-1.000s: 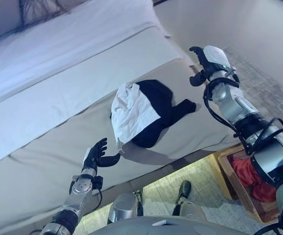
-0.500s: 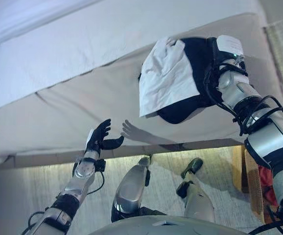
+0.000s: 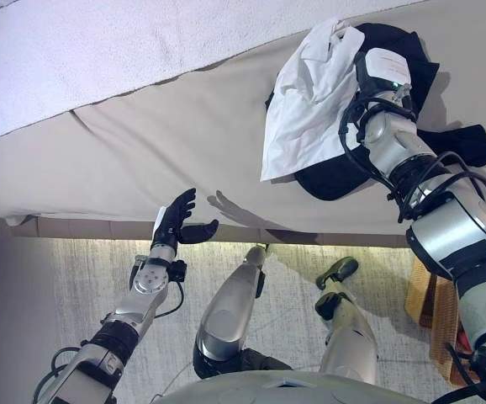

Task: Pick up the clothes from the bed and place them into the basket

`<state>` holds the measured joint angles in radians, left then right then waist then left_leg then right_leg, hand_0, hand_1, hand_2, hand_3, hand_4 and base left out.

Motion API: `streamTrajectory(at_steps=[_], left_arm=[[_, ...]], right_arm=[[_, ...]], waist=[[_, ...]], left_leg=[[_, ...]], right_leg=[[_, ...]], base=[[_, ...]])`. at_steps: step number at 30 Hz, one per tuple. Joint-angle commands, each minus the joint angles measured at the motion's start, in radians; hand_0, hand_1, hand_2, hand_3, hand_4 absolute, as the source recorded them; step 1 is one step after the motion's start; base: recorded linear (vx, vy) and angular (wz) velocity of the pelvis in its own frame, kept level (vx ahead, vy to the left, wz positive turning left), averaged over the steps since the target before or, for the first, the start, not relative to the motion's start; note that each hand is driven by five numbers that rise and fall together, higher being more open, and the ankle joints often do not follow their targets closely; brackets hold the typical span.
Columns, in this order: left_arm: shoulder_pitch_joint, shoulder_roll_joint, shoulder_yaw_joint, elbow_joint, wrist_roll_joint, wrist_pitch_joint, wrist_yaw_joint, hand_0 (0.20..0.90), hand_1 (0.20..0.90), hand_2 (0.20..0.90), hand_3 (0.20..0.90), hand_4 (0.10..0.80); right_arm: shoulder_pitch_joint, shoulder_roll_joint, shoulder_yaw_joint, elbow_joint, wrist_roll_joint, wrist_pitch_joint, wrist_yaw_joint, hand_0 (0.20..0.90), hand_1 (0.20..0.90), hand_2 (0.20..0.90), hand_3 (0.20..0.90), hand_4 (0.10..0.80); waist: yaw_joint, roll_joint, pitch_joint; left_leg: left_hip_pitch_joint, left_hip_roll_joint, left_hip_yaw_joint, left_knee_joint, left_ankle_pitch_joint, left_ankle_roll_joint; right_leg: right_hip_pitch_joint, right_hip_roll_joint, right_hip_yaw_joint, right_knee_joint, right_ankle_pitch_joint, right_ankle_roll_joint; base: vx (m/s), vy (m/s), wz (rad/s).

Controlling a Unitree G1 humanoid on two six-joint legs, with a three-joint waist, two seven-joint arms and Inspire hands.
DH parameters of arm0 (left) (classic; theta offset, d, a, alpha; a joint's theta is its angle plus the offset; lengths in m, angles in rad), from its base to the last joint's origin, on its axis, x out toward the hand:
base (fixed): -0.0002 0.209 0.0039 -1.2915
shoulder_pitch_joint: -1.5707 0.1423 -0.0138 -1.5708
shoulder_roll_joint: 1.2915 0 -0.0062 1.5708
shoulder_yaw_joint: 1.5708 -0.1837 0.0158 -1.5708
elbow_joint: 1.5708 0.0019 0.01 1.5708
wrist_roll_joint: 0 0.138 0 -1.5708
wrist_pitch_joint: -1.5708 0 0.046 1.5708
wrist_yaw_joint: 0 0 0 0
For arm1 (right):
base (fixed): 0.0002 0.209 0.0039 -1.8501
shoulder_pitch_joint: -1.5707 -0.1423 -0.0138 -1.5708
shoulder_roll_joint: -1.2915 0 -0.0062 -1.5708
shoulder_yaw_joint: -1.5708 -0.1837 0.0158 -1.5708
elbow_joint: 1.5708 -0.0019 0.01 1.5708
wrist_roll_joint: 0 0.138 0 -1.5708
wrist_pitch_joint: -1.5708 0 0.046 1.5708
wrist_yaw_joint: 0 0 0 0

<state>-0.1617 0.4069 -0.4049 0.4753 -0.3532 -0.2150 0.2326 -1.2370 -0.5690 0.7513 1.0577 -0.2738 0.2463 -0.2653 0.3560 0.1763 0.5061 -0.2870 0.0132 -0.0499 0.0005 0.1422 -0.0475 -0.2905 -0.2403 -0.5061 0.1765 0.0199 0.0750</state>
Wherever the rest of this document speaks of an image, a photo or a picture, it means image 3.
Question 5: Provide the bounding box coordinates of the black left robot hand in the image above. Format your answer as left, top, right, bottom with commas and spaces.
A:
150, 188, 219, 253

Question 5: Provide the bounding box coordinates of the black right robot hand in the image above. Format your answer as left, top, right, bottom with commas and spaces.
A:
354, 45, 412, 100

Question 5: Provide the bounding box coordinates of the white garment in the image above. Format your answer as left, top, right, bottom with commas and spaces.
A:
259, 16, 366, 183

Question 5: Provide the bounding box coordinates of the black garment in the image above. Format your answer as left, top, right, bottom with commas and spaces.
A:
263, 23, 486, 202

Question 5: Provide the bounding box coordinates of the beige bed cover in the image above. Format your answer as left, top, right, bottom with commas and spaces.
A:
0, 0, 486, 249

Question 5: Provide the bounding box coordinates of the wooden wicker basket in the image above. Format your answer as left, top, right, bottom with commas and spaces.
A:
404, 252, 479, 388

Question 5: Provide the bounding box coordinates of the silver robot left leg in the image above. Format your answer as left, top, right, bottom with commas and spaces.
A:
192, 242, 269, 380

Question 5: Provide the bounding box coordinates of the silver robot leg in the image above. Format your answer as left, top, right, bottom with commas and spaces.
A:
314, 256, 381, 386
192, 242, 269, 380

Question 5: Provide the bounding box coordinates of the white duvet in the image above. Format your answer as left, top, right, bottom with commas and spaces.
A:
0, 0, 429, 146

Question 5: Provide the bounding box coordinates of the grey robot torso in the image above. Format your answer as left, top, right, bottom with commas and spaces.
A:
152, 368, 441, 404

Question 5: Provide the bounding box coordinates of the silver robot right leg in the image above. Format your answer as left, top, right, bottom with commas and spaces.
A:
314, 256, 381, 386

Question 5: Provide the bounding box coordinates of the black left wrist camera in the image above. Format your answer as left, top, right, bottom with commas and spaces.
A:
169, 259, 187, 281

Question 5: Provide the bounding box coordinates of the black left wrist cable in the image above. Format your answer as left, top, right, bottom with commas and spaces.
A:
154, 279, 185, 319

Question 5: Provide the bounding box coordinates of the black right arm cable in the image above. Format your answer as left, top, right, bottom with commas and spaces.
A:
338, 94, 486, 224

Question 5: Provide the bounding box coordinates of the brown bed frame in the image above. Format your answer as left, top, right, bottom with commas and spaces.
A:
9, 216, 412, 249

